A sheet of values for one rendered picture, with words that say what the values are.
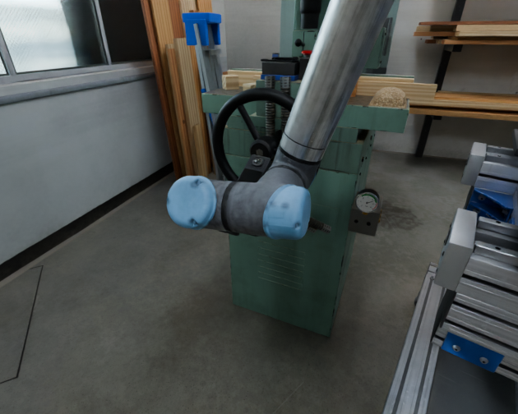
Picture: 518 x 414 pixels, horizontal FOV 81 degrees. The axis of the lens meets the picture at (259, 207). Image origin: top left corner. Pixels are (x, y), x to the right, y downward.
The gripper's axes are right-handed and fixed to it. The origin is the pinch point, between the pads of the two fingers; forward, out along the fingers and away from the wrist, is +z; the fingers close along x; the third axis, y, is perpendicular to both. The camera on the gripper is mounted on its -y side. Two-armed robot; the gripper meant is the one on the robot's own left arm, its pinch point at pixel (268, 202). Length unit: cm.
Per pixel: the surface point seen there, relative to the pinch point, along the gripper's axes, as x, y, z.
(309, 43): -2.5, -46.7, 13.8
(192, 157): -112, -21, 131
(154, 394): -31, 72, 17
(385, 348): 40, 46, 59
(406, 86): 25, -40, 22
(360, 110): 15.7, -28.2, 11.1
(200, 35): -78, -78, 65
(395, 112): 24.2, -28.4, 11.0
